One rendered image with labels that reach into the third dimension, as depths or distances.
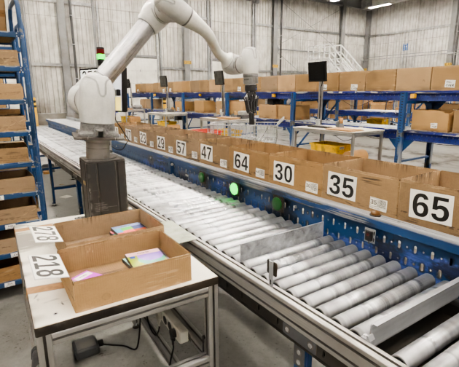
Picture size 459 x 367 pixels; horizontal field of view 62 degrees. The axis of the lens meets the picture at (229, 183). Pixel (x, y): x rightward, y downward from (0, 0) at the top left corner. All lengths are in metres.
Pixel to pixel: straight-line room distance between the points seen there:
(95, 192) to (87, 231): 0.19
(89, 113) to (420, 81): 5.66
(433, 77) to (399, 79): 0.54
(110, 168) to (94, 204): 0.18
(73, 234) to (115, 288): 0.59
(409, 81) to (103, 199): 5.73
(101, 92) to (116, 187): 0.44
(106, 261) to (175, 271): 0.32
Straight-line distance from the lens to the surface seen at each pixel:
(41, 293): 1.43
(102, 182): 1.88
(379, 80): 7.19
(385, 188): 1.65
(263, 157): 2.16
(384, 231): 1.66
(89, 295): 1.25
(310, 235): 1.74
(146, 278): 1.29
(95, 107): 1.84
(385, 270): 1.54
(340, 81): 7.71
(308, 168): 1.91
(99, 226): 1.82
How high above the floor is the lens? 1.38
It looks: 13 degrees down
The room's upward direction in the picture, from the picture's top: straight up
